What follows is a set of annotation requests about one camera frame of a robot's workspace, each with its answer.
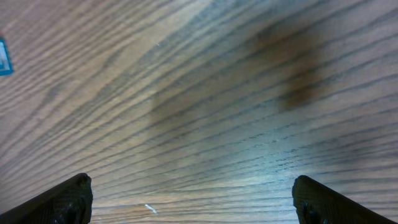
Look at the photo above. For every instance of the blue letter P block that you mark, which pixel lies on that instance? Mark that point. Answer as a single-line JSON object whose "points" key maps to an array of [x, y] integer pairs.
{"points": [[6, 64]]}

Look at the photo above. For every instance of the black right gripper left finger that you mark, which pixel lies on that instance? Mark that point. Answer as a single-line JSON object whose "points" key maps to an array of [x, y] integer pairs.
{"points": [[69, 202]]}

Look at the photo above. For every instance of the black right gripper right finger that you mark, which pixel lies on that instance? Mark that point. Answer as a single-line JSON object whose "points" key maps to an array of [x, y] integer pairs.
{"points": [[315, 203]]}

